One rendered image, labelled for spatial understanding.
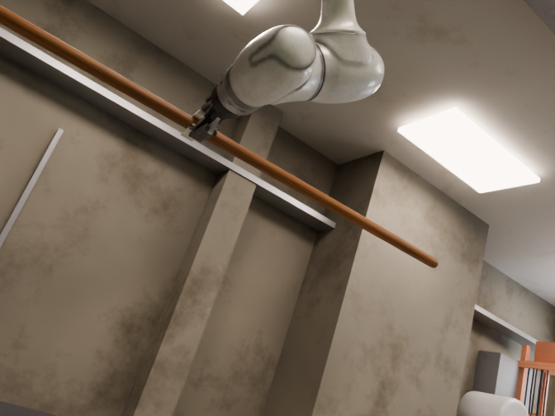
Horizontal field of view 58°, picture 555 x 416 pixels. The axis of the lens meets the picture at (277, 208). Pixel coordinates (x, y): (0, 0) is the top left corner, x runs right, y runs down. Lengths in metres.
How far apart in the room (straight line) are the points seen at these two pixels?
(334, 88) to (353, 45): 0.08
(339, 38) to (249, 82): 0.18
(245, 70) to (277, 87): 0.06
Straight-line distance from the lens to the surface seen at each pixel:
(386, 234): 1.37
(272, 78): 0.80
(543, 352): 7.24
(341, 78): 0.89
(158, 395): 4.18
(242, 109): 0.91
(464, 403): 6.19
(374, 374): 4.76
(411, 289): 5.08
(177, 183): 4.50
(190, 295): 4.19
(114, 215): 4.28
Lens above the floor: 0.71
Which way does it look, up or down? 20 degrees up
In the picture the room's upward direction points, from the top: 19 degrees clockwise
